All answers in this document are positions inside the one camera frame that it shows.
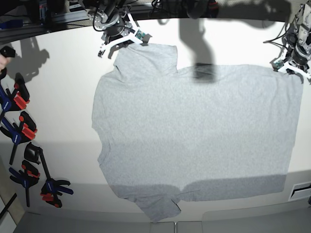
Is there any grey T-shirt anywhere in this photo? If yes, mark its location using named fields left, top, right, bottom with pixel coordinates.
left=92, top=44, right=303, bottom=221

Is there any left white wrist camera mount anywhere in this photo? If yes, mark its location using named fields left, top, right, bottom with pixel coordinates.
left=272, top=57, right=311, bottom=84

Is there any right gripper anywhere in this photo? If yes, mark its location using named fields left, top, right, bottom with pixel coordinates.
left=101, top=15, right=133, bottom=44

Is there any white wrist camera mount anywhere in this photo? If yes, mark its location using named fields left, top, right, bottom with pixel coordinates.
left=93, top=7, right=150, bottom=57
left=272, top=57, right=311, bottom=84

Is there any black camera mount top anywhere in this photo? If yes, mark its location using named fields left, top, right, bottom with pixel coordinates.
left=148, top=0, right=219, bottom=19

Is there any blue red bar clamp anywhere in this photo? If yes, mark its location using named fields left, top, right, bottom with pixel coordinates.
left=0, top=47, right=31, bottom=117
left=0, top=111, right=37, bottom=165
left=9, top=160, right=40, bottom=207

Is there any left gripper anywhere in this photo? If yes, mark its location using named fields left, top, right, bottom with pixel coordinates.
left=285, top=46, right=311, bottom=65

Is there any person's hand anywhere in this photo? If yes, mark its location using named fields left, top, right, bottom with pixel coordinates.
left=0, top=55, right=12, bottom=71

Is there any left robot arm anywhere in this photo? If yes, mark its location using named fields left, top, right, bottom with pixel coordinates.
left=284, top=1, right=311, bottom=78

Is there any long black bar clamp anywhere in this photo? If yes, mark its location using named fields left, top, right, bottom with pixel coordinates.
left=24, top=142, right=74, bottom=208

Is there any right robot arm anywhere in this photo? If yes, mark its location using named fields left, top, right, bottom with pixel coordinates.
left=78, top=0, right=134, bottom=45

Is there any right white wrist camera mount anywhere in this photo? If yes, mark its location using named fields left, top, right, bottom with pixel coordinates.
left=93, top=7, right=150, bottom=57

